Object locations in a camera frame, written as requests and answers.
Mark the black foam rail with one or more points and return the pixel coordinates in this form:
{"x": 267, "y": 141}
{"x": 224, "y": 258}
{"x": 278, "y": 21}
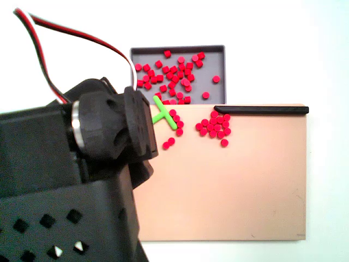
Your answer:
{"x": 261, "y": 110}

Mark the beige flat board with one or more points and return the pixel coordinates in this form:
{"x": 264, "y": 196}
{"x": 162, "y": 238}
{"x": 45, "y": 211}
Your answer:
{"x": 218, "y": 177}

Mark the red cylindrical granule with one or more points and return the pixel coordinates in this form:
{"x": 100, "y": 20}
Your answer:
{"x": 199, "y": 126}
{"x": 213, "y": 133}
{"x": 221, "y": 134}
{"x": 210, "y": 127}
{"x": 204, "y": 122}
{"x": 138, "y": 66}
{"x": 189, "y": 65}
{"x": 159, "y": 64}
{"x": 180, "y": 74}
{"x": 195, "y": 58}
{"x": 180, "y": 124}
{"x": 171, "y": 84}
{"x": 151, "y": 73}
{"x": 160, "y": 78}
{"x": 169, "y": 75}
{"x": 146, "y": 67}
{"x": 172, "y": 112}
{"x": 201, "y": 55}
{"x": 174, "y": 69}
{"x": 171, "y": 140}
{"x": 213, "y": 121}
{"x": 203, "y": 132}
{"x": 216, "y": 79}
{"x": 182, "y": 66}
{"x": 166, "y": 102}
{"x": 146, "y": 78}
{"x": 180, "y": 95}
{"x": 158, "y": 95}
{"x": 181, "y": 59}
{"x": 227, "y": 131}
{"x": 140, "y": 83}
{"x": 163, "y": 88}
{"x": 187, "y": 72}
{"x": 165, "y": 70}
{"x": 214, "y": 115}
{"x": 154, "y": 79}
{"x": 188, "y": 88}
{"x": 173, "y": 101}
{"x": 187, "y": 100}
{"x": 205, "y": 95}
{"x": 167, "y": 53}
{"x": 225, "y": 124}
{"x": 224, "y": 142}
{"x": 220, "y": 119}
{"x": 172, "y": 92}
{"x": 181, "y": 101}
{"x": 147, "y": 85}
{"x": 227, "y": 117}
{"x": 217, "y": 127}
{"x": 179, "y": 132}
{"x": 165, "y": 145}
{"x": 176, "y": 118}
{"x": 199, "y": 63}
{"x": 175, "y": 79}
{"x": 185, "y": 82}
{"x": 191, "y": 77}

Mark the green T-shaped pusher tool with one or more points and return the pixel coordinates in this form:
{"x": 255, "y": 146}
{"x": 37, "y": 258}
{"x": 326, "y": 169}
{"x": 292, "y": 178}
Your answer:
{"x": 161, "y": 107}

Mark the grey tray container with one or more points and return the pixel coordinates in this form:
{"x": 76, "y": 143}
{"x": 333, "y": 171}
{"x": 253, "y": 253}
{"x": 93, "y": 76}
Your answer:
{"x": 212, "y": 62}

